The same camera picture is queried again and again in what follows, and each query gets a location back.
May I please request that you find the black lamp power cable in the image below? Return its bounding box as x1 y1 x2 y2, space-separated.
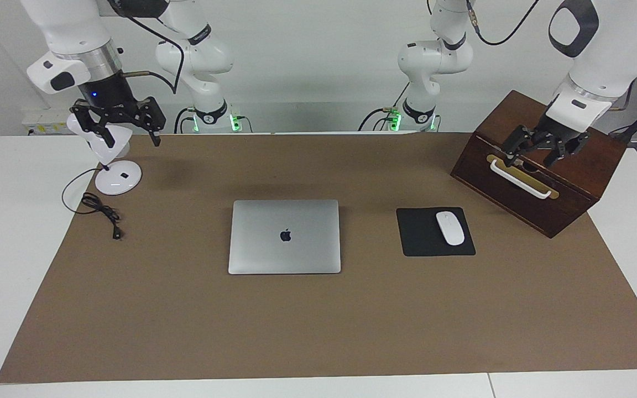
62 167 124 241

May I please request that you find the dark wooden box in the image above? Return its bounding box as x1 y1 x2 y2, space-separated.
450 90 628 239

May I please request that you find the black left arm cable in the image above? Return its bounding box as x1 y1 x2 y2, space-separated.
465 0 540 46

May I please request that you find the brown table mat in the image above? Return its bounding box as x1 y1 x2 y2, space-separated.
0 133 637 384

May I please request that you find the black mouse pad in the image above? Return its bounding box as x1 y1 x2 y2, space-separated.
396 207 476 257

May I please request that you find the white wall power strip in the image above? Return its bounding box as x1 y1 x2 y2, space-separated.
22 108 73 137

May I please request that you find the black base cable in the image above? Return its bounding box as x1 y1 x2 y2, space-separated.
174 107 195 134
358 83 409 132

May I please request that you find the brass handle plate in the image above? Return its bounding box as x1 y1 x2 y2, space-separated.
486 154 560 200

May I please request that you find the white box handle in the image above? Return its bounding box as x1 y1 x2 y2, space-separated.
489 159 552 200

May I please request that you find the white computer mouse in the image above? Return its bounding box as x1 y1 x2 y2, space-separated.
436 211 466 246

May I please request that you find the silver laptop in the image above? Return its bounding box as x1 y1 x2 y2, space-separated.
228 199 342 275

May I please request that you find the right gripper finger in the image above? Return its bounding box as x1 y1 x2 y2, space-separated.
137 97 166 148
70 101 116 149

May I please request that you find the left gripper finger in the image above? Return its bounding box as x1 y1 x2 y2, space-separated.
544 135 591 168
504 125 535 166

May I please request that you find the white desk lamp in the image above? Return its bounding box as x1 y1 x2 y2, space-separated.
66 113 143 196

